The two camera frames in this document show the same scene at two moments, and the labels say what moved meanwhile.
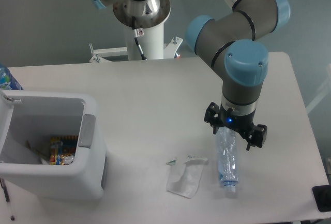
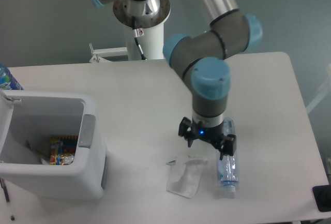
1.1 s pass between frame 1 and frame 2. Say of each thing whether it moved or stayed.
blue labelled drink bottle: stayed
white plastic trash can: stayed
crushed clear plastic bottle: stayed
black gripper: moved
